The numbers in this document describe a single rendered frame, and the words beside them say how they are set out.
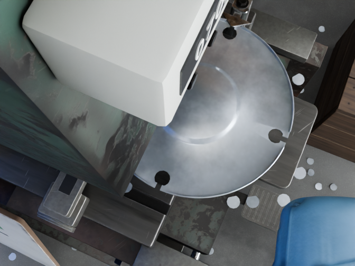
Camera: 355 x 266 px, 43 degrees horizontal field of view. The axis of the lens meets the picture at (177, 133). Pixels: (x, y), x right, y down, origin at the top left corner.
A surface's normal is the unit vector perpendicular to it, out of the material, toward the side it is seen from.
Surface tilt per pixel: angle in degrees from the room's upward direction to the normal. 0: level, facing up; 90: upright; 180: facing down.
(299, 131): 0
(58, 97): 90
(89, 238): 0
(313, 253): 40
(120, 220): 0
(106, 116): 90
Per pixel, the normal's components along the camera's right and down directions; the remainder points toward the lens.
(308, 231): -0.70, -0.30
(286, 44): 0.00, -0.25
